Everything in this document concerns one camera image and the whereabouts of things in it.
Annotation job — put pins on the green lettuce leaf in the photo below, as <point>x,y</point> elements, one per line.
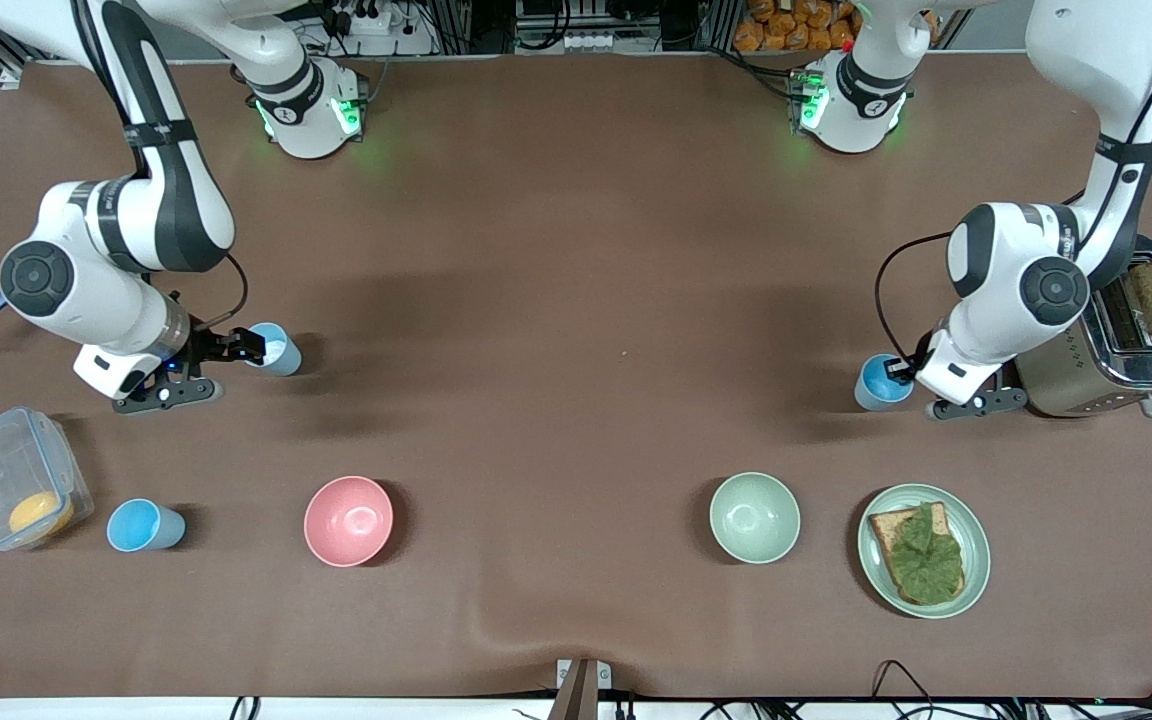
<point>926,560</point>

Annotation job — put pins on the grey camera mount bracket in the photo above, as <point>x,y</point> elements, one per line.
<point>576,695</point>

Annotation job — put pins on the blue plastic cup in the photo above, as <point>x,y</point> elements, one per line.
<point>136,525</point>
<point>874,390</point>

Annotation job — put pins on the pale green plate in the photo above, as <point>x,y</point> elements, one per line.
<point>978,550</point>

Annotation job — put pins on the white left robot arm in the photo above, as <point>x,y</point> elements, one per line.
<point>1026,280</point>

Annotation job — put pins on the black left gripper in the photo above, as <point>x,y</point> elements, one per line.
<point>917,363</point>

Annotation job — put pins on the pink bowl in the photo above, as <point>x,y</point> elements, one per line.
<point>348,520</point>

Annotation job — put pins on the brown table mat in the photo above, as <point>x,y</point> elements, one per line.
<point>576,200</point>

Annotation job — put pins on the aluminium frame rail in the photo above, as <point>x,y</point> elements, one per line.
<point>11,75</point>

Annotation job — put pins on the blue cup holding paper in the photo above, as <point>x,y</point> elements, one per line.
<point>284,364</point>

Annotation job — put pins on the orange round food piece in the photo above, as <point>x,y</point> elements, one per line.
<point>41,512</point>

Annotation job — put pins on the white power strip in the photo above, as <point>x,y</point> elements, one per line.
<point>371,22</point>

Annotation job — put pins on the silver toaster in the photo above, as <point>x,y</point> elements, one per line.
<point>1086,385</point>

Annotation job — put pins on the white paper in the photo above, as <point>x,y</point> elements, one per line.
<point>277,352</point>

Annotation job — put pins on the pale green bowl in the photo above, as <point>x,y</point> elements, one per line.
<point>754,517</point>

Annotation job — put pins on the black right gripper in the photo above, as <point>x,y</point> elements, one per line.
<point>206,349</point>

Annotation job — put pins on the toast slice under lettuce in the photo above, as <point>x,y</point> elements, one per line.
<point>886,530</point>

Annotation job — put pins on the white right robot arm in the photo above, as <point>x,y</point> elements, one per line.
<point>136,220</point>

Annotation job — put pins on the orange snack pile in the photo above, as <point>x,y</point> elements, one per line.
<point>796,25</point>

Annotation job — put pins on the white terminal block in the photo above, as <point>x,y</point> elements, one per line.
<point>591,41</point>

